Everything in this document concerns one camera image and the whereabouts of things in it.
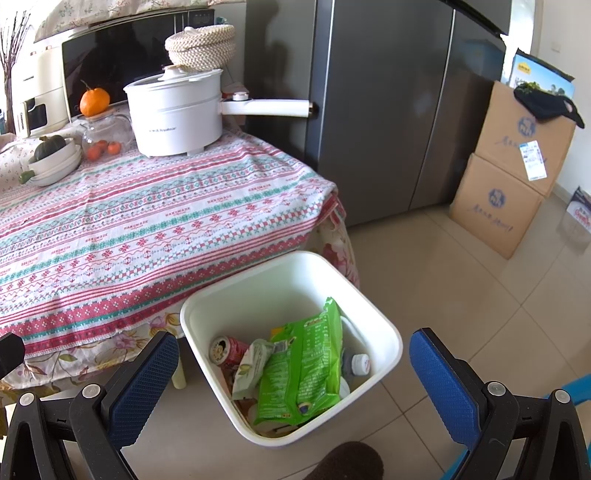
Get printed plastic bag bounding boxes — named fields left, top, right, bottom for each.
left=562, top=186, right=591, bottom=234

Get blue plastic stool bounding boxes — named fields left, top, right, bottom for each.
left=438, top=374, right=591, bottom=480

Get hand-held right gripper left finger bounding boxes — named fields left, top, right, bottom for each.
left=0, top=330, right=180, bottom=480

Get red green patterned tablecloth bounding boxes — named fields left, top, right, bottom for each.
left=0, top=104, right=338, bottom=358

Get cream air fryer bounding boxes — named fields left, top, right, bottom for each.
left=11, top=44, right=72, bottom=138

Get red drink can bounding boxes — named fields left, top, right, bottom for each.
left=211, top=336, right=251, bottom=367

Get white plastic bin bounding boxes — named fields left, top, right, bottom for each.
left=180, top=250, right=402, bottom=448

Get white electric pot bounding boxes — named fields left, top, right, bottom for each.
left=123, top=65, right=318, bottom=158

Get cardboard box with label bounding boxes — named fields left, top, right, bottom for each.
left=475, top=80, right=577, bottom=198

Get dried branches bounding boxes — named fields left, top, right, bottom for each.
left=0, top=9, right=33, bottom=134

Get white plastic bottle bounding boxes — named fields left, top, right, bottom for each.
left=344, top=353, right=371, bottom=377

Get light green tissue pack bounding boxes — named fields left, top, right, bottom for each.
left=231, top=338, right=275, bottom=401

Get glossy book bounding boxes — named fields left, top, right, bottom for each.
left=501, top=48, right=576, bottom=100

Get black cloth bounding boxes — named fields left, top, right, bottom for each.
left=513, top=82, right=585, bottom=130

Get floral cover cloth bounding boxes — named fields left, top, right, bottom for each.
left=34, top=0, right=245, bottom=44

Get white dotted cloth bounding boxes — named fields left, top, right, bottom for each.
left=0, top=122, right=86, bottom=197

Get green snack bag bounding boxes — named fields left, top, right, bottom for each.
left=253, top=296, right=351, bottom=425

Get glass jar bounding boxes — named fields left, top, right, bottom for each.
left=82, top=111, right=134, bottom=161

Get woven lidded basket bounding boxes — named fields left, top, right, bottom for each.
left=165, top=24, right=236, bottom=72

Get large orange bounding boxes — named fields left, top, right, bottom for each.
left=79, top=80, right=112, bottom=117

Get grey refrigerator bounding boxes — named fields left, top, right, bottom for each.
left=244, top=0, right=513, bottom=228

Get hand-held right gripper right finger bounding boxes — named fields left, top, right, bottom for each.
left=409, top=329, right=591, bottom=480

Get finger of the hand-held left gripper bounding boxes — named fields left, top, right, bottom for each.
left=0, top=333, right=25, bottom=378

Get brown fuzzy slipper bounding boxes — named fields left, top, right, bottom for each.
left=305, top=442, right=385, bottom=480

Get green squash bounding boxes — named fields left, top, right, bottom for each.
left=30, top=135, right=68, bottom=162

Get small white bowl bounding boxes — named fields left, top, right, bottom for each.
left=28, top=138, right=78, bottom=175

